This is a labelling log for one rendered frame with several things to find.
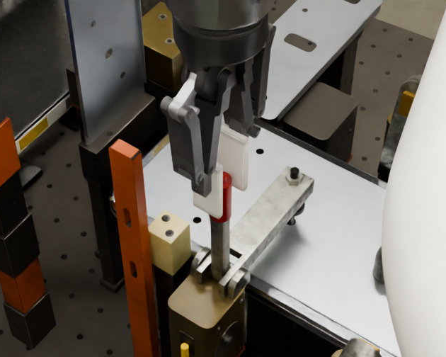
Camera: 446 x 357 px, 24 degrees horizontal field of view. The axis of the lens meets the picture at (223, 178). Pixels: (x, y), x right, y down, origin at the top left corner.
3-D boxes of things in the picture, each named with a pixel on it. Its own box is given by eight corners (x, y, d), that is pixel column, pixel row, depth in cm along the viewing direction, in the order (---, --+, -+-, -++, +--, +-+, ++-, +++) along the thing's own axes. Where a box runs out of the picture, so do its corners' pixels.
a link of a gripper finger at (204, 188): (212, 153, 89) (191, 174, 87) (212, 190, 93) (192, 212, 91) (197, 146, 89) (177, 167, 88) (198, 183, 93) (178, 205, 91)
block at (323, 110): (352, 222, 157) (374, 88, 135) (311, 275, 150) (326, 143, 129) (312, 201, 159) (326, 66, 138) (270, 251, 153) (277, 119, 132)
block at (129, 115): (166, 239, 154) (156, 96, 131) (115, 294, 148) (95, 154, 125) (150, 230, 155) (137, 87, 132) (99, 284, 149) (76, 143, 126)
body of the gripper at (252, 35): (229, 48, 75) (228, 135, 82) (291, -13, 80) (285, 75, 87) (147, 9, 78) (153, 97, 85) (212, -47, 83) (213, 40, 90)
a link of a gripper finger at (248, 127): (203, 44, 84) (213, 32, 85) (218, 122, 94) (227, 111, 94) (242, 64, 83) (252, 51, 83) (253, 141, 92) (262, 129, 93)
